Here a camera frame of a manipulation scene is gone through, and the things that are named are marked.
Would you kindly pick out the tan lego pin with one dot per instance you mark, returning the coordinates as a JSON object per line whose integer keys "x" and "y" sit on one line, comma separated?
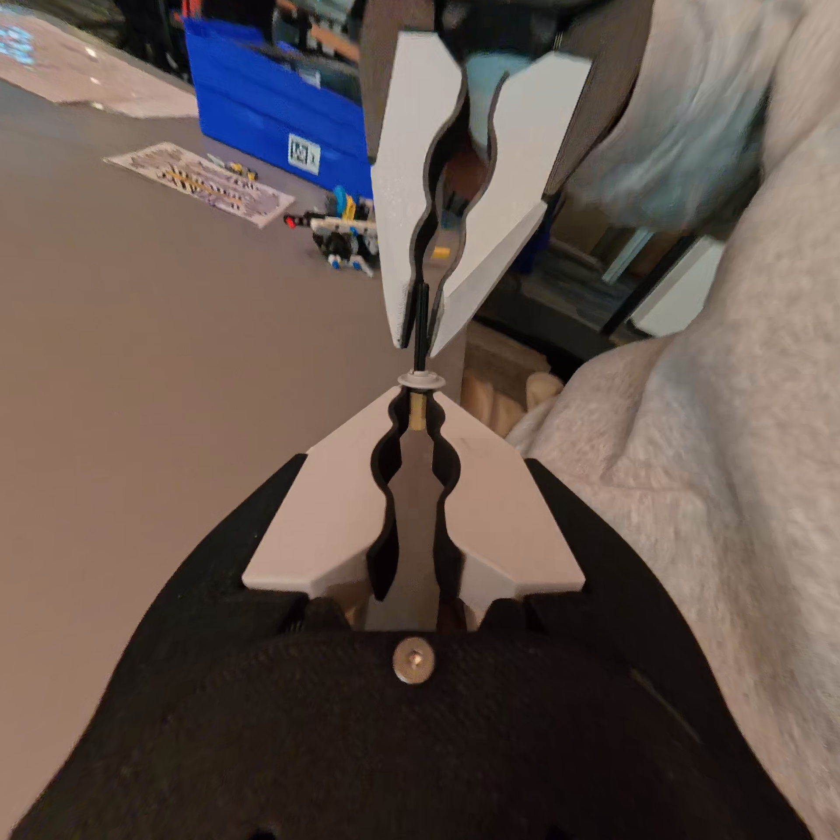
{"x": 417, "y": 410}

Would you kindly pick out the white and black lego model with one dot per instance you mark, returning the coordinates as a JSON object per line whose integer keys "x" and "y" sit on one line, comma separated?
{"x": 341, "y": 233}

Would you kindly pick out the black table leg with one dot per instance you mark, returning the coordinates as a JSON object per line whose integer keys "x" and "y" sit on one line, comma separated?
{"x": 646, "y": 292}

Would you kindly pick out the blue plastic bin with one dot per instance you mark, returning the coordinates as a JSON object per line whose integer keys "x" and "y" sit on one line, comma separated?
{"x": 249, "y": 105}

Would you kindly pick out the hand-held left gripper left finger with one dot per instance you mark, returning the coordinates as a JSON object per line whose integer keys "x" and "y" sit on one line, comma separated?
{"x": 315, "y": 525}

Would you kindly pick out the small loose lego pieces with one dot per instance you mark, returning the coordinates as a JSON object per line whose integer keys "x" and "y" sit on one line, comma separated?
{"x": 236, "y": 169}

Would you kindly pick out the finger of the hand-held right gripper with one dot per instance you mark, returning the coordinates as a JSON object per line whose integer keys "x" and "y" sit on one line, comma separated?
{"x": 525, "y": 157}
{"x": 403, "y": 197}

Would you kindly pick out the grey lego bushing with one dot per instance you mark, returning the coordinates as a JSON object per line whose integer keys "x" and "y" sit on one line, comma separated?
{"x": 420, "y": 379}

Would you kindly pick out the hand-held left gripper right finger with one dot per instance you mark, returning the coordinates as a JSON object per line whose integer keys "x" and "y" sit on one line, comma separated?
{"x": 512, "y": 525}

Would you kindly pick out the black lego axle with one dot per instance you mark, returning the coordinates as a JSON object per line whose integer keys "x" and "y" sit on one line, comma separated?
{"x": 420, "y": 361}

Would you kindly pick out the white panel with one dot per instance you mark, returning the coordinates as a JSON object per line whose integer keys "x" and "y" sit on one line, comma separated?
{"x": 682, "y": 289}

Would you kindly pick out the lego instruction sheet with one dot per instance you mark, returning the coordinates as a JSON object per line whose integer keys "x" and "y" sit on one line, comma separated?
{"x": 170, "y": 167}

